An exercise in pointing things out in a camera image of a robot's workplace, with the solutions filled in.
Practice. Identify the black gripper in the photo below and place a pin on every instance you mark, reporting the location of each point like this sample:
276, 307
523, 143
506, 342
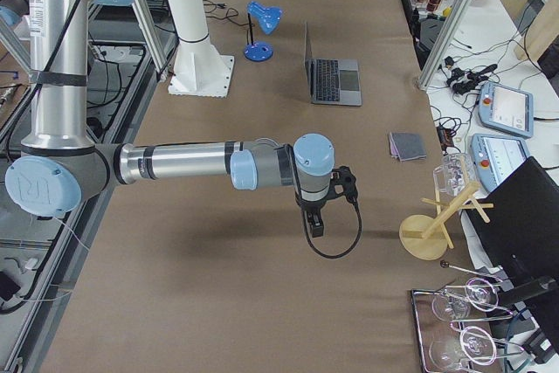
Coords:
311, 208

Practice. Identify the grey laptop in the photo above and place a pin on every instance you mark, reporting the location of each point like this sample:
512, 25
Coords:
333, 82

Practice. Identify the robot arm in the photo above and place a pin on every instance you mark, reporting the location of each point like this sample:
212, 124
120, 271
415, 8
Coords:
61, 167

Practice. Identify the wooden cup stand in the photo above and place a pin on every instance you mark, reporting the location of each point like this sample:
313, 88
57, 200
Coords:
427, 238

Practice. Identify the folded grey cloth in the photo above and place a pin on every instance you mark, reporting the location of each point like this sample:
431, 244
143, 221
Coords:
406, 146

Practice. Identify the clear glass mug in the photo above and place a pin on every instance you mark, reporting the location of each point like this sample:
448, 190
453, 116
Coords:
454, 173

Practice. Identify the upper wine glass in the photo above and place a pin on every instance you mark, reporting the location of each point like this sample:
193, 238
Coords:
457, 302

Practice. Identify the wine glass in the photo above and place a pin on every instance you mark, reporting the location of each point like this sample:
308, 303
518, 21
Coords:
472, 346
457, 302

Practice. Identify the metal glass rack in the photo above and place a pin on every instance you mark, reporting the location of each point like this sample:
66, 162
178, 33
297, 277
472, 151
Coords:
453, 331

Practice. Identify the near teach pendant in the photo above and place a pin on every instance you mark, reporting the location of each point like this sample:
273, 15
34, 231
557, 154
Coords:
496, 157

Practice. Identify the teach pendant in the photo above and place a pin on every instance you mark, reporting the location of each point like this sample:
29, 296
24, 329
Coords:
496, 157
506, 109

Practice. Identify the lower wine glass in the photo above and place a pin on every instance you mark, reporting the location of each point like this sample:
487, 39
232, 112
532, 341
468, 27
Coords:
472, 346

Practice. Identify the black monitor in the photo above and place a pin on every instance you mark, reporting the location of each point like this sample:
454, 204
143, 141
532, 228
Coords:
521, 235

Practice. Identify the blue desk lamp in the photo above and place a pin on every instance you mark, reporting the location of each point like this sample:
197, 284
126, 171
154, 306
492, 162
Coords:
268, 18

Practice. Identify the far teach pendant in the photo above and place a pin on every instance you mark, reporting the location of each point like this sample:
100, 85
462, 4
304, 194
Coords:
506, 109

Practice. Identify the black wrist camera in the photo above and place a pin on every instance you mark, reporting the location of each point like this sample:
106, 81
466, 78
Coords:
343, 184

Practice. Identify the aluminium frame post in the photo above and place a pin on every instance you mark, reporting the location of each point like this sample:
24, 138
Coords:
442, 43

